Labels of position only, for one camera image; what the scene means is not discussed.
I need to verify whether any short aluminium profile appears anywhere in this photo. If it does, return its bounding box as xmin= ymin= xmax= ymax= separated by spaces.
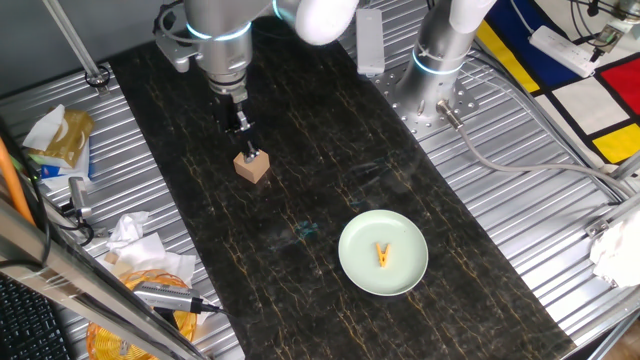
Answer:
xmin=610 ymin=149 xmax=640 ymax=182

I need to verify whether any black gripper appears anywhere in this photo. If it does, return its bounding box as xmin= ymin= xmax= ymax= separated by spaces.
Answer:
xmin=213 ymin=92 xmax=261 ymax=163

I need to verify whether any black keyboard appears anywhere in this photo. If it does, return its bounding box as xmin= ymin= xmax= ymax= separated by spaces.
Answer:
xmin=0 ymin=273 xmax=74 ymax=360

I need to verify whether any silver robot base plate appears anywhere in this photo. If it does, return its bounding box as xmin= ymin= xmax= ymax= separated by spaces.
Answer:
xmin=372 ymin=64 xmax=480 ymax=141

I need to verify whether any crumpled white tissue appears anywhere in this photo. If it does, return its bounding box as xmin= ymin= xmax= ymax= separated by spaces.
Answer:
xmin=106 ymin=210 xmax=151 ymax=251

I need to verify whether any colourful mondrian pattern cloth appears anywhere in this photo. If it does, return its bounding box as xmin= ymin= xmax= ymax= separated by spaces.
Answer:
xmin=474 ymin=0 xmax=640 ymax=166

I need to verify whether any orange tube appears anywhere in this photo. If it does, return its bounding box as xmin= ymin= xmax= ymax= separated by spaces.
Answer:
xmin=0 ymin=137 xmax=36 ymax=227

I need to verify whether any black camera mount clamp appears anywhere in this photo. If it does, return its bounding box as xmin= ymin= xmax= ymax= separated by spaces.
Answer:
xmin=58 ymin=199 xmax=96 ymax=246

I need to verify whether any silver ribbed depth camera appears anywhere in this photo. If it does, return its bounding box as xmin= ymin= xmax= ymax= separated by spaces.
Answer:
xmin=132 ymin=280 xmax=204 ymax=315

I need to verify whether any large tan wooden block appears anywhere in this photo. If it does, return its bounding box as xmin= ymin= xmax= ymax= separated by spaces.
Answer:
xmin=232 ymin=148 xmax=271 ymax=185

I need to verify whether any thin metal pole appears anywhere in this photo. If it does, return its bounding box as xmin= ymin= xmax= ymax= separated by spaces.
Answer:
xmin=42 ymin=0 xmax=112 ymax=97

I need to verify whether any aluminium frame bar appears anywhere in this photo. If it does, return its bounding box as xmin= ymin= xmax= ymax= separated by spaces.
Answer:
xmin=0 ymin=197 xmax=209 ymax=360

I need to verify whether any blue and white box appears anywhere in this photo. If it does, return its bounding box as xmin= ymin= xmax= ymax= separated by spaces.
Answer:
xmin=29 ymin=142 xmax=94 ymax=191

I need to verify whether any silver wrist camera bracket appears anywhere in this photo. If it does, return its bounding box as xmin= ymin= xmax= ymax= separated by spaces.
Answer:
xmin=154 ymin=34 xmax=201 ymax=74

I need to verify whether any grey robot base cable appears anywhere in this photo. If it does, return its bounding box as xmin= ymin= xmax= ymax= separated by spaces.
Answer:
xmin=435 ymin=98 xmax=636 ymax=199

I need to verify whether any orange wicker basket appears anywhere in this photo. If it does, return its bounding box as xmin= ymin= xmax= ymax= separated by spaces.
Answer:
xmin=85 ymin=268 xmax=199 ymax=360

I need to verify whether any black marble pattern mat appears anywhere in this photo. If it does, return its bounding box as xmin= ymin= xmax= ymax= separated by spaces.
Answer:
xmin=107 ymin=0 xmax=576 ymax=360

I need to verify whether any white tissue sheet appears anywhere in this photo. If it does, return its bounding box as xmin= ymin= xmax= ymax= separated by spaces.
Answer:
xmin=22 ymin=103 xmax=66 ymax=152

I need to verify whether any white crumpled cloth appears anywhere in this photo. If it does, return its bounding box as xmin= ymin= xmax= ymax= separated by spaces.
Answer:
xmin=588 ymin=209 xmax=640 ymax=290

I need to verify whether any aluminium profile with bracket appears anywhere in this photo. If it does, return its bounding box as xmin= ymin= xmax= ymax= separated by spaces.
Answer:
xmin=583 ymin=192 xmax=640 ymax=240

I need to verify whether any gold tissue pack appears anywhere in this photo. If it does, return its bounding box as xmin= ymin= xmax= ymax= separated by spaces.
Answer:
xmin=42 ymin=108 xmax=95 ymax=169

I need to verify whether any pale green plate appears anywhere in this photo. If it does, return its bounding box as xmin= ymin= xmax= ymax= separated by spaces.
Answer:
xmin=337 ymin=209 xmax=430 ymax=297

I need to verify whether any black depth camera cable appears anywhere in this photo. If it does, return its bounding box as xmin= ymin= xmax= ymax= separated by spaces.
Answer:
xmin=192 ymin=298 xmax=236 ymax=319

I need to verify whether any small silver camera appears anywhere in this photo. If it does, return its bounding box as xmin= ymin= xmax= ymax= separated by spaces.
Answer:
xmin=67 ymin=176 xmax=95 ymax=220

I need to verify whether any white power strip with plug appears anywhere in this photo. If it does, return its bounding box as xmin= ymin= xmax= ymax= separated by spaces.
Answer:
xmin=528 ymin=24 xmax=599 ymax=79

